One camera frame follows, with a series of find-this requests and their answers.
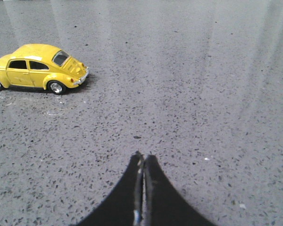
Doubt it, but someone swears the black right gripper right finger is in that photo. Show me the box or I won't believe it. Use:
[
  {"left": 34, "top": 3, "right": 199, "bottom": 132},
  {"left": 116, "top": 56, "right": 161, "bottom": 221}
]
[{"left": 145, "top": 155, "right": 213, "bottom": 226}]

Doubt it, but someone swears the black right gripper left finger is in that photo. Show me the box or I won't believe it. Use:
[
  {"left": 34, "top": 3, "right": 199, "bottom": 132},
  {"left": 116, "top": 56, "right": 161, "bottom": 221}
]
[{"left": 78, "top": 152, "right": 144, "bottom": 226}]

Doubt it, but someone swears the yellow toy beetle car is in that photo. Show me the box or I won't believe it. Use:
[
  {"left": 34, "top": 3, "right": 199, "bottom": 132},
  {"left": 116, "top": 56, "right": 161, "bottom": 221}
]
[{"left": 0, "top": 44, "right": 89, "bottom": 95}]

